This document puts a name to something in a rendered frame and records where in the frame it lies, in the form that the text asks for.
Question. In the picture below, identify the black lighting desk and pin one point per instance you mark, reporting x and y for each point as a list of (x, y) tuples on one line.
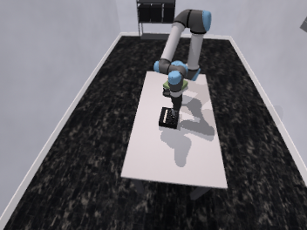
[(167, 119)]

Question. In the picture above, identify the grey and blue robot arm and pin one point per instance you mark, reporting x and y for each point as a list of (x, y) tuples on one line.
[(197, 22)]

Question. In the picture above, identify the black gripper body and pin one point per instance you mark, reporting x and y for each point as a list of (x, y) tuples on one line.
[(176, 98)]

